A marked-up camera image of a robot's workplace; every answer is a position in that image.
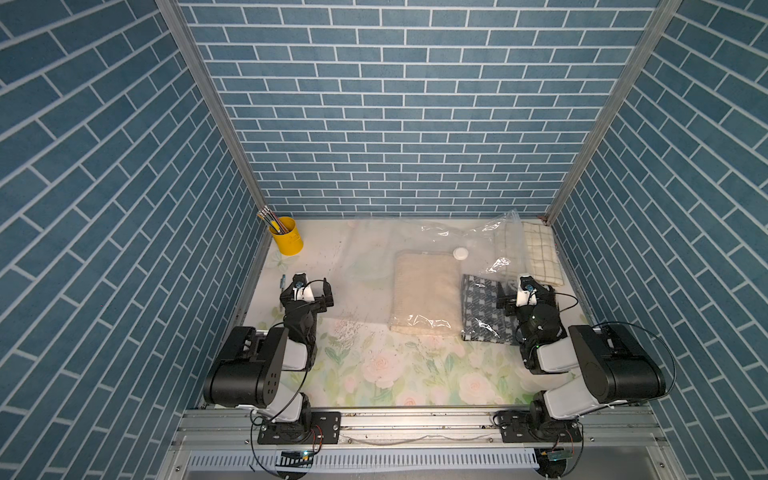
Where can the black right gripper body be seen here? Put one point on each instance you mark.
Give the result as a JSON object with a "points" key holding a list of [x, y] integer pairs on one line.
{"points": [[513, 310]]}

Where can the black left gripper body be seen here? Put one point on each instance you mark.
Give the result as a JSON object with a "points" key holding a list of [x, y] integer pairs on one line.
{"points": [[317, 306]]}

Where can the black white knitted scarf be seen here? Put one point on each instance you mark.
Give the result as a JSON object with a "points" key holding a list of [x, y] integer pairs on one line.
{"points": [[482, 319]]}

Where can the clear plastic vacuum bag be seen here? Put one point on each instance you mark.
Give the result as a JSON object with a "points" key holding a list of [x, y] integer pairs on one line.
{"points": [[363, 271]]}

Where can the beige fluffy scarf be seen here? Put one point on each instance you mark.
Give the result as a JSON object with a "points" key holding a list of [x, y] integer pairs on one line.
{"points": [[426, 294]]}

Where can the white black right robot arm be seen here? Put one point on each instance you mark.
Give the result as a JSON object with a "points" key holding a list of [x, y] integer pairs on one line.
{"points": [[614, 369]]}

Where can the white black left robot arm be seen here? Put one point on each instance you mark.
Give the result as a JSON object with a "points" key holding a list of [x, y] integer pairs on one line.
{"points": [[247, 371]]}

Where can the grey pen on table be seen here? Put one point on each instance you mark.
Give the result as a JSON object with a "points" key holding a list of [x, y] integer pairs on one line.
{"points": [[282, 285]]}

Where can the cream checked folded towel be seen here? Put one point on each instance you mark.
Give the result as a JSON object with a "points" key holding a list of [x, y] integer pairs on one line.
{"points": [[527, 248]]}

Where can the yellow pen cup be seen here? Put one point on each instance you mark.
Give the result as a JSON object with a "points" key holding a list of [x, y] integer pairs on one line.
{"points": [[286, 236]]}

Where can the floral table mat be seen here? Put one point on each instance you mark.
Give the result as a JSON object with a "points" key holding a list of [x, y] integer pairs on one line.
{"points": [[367, 365]]}

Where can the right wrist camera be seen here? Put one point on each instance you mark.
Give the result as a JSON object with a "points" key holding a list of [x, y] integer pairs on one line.
{"points": [[526, 292]]}

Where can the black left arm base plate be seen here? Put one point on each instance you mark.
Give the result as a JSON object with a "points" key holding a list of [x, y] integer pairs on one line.
{"points": [[312, 426]]}

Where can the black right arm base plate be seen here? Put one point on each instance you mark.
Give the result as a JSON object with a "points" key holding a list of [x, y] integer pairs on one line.
{"points": [[521, 426]]}

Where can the aluminium front rail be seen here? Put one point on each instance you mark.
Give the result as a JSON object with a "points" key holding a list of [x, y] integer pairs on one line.
{"points": [[424, 443]]}

